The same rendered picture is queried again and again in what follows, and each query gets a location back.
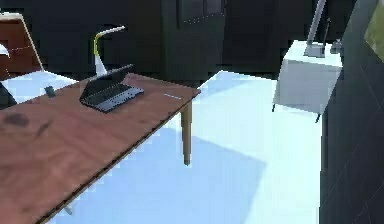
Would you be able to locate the yellow-green framed picture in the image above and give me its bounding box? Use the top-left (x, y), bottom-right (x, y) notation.
top-left (363, 0), bottom-right (384, 64)

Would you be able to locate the brown wooden table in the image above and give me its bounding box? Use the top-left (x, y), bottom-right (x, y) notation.
top-left (0, 72), bottom-right (202, 224)

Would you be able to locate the grey desk lamp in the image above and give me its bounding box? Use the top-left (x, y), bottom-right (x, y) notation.
top-left (303, 0), bottom-right (328, 58)

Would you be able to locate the brown wooden chair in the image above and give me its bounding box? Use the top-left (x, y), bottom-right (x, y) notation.
top-left (0, 12), bottom-right (45, 82)

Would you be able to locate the black laptop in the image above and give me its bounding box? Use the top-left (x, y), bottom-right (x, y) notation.
top-left (79, 64), bottom-right (145, 114)

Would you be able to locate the white side table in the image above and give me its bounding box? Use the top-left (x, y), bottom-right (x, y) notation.
top-left (271, 39), bottom-right (344, 124)

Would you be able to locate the small grey object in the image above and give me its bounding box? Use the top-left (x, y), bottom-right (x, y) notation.
top-left (330, 39), bottom-right (344, 54)

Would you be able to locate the small dark phone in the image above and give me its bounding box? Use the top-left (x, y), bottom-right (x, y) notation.
top-left (44, 85), bottom-right (57, 99)

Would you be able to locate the white and yellow desk lamp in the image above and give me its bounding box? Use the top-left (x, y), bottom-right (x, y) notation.
top-left (93, 25), bottom-right (128, 77)

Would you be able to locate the dark room door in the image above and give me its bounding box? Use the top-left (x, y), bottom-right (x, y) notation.
top-left (161, 0), bottom-right (228, 88)

